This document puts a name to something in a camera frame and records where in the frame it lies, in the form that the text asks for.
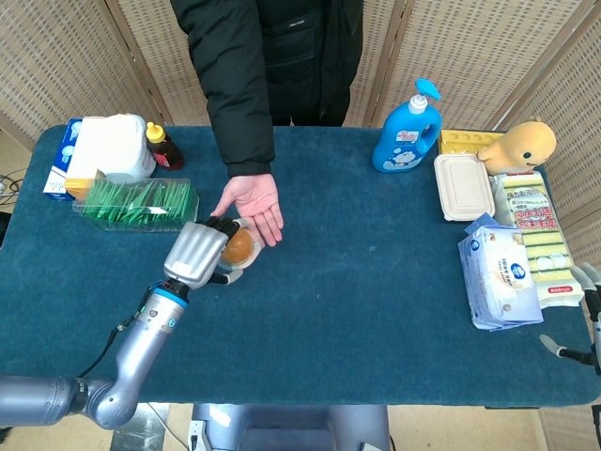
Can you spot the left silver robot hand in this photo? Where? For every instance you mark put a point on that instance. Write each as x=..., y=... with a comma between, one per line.
x=195, y=253

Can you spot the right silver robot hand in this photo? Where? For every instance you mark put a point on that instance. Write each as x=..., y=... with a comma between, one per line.
x=595, y=319

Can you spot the person's bare hand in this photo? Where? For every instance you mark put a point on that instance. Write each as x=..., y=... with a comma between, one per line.
x=256, y=199

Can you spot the packaged bread bun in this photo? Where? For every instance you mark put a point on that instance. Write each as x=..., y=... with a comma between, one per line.
x=238, y=250

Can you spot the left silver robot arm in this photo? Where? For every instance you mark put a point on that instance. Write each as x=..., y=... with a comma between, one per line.
x=141, y=338

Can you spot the person's black sleeved forearm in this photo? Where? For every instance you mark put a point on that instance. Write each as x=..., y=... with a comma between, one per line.
x=235, y=94

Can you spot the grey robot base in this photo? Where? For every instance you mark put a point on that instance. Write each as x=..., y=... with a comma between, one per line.
x=291, y=427

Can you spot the clear box green sachets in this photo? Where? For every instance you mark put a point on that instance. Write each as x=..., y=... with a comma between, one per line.
x=136, y=206

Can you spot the blue wet wipes pack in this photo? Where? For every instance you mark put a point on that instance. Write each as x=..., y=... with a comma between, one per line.
x=502, y=277

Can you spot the honey bottle yellow cap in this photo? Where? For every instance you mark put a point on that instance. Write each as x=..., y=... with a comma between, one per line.
x=164, y=150

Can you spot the yellow sponge multipack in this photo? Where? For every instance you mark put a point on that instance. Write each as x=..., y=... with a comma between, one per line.
x=540, y=211

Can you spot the blue tablecloth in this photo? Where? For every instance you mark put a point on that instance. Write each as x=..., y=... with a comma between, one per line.
x=328, y=305

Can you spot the white tissue paper pack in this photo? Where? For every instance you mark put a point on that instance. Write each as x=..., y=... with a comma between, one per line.
x=110, y=145

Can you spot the person's black jacket torso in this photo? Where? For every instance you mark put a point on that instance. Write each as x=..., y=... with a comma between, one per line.
x=310, y=61

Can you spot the blue detergent bottle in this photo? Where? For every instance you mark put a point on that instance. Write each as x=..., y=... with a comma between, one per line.
x=404, y=141

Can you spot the blue white carton box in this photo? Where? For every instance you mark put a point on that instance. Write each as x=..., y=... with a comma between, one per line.
x=58, y=164

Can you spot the beige lidded lunch box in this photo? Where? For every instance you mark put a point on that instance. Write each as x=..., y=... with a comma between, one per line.
x=462, y=188

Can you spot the yellow plush toy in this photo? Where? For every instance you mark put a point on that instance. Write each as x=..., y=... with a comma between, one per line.
x=526, y=145

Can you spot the yellow plastic tray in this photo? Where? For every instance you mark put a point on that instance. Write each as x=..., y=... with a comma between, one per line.
x=462, y=140

